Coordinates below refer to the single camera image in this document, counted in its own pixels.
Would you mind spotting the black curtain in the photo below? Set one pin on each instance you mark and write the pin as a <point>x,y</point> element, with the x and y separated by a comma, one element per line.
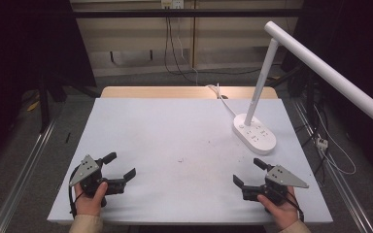
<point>362,39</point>
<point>19,48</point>

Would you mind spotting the white wall socket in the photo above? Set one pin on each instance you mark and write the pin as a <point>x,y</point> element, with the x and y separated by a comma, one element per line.
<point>172,3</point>

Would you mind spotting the aluminium floor rail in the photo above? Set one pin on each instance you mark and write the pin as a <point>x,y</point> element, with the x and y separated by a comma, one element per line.
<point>343,184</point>
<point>22,174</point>

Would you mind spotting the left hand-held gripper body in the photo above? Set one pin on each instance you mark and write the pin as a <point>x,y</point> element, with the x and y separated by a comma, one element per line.
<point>87,170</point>

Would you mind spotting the black metal stand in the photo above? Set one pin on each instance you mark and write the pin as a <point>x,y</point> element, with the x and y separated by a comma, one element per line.
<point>44,106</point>

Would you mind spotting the white power strip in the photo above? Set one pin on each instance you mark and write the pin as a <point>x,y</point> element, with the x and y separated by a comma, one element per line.
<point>322,143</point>

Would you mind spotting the person's right hand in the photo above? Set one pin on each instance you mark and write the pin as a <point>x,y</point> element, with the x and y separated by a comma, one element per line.
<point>281,212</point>

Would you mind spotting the white desk lamp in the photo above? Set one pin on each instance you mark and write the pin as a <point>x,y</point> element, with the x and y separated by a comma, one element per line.
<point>255,139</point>

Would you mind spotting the black horizontal bar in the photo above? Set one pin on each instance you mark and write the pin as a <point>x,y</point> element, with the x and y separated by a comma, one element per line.
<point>126,13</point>

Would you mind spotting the white table mat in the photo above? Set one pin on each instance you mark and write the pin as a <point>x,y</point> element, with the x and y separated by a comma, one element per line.
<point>175,136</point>

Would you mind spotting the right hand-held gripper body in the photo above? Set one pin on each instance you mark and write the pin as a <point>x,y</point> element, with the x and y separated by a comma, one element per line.
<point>281,179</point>

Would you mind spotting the person's left hand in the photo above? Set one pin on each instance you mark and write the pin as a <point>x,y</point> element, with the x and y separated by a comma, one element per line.
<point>89,202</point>

